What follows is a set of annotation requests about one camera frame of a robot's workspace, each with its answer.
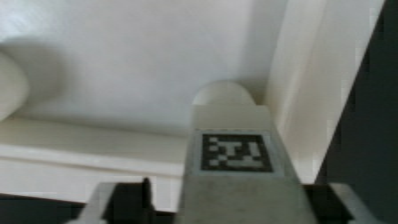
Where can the white leg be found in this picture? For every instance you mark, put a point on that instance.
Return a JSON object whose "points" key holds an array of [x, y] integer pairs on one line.
{"points": [[240, 189]]}

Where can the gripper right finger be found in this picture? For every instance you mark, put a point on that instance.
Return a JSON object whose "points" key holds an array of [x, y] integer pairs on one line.
{"points": [[336, 204]]}

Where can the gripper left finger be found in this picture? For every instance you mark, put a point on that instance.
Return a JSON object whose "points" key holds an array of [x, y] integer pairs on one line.
{"points": [[119, 204]]}

